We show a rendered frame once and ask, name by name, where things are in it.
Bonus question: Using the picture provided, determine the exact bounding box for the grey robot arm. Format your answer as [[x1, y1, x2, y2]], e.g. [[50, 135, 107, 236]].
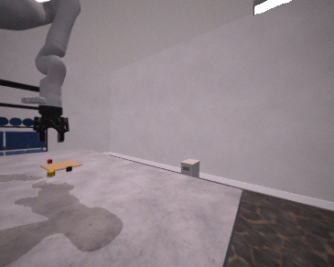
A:
[[0, 0, 81, 108]]

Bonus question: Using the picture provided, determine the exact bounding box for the yellow die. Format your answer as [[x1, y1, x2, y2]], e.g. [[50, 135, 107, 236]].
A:
[[47, 170, 56, 176]]

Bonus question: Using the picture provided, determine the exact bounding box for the tan square mat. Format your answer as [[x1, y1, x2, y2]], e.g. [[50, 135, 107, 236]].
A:
[[41, 161, 83, 171]]

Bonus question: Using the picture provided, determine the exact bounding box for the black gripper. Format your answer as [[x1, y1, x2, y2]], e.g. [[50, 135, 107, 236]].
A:
[[33, 105, 70, 143]]

